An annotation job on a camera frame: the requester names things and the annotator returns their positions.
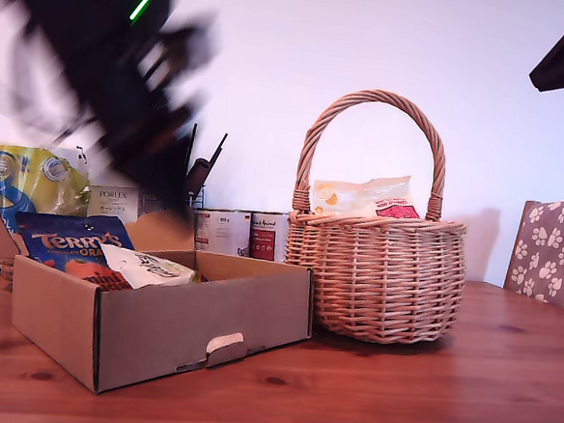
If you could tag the white truffle sweets bag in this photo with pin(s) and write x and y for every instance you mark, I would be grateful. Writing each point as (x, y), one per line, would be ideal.
(147, 267)

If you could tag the blue Terry's mini eggs bag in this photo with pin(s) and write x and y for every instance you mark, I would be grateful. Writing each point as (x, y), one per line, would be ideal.
(57, 241)

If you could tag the red mini bunnies bag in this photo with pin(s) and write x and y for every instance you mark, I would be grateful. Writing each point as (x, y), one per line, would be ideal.
(360, 197)

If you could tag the white Porlex box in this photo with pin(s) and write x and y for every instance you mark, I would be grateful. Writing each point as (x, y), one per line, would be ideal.
(113, 204)

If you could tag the brown cardboard box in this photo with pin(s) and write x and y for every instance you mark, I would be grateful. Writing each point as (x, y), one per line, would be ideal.
(182, 321)

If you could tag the black chopstick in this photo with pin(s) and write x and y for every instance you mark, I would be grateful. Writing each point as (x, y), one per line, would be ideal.
(217, 151)
(191, 147)

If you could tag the yellow kitchen towel pack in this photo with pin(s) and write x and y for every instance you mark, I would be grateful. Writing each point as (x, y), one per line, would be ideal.
(13, 178)

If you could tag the paw print chair cushion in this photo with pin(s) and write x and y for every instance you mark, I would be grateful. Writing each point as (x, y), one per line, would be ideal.
(555, 255)

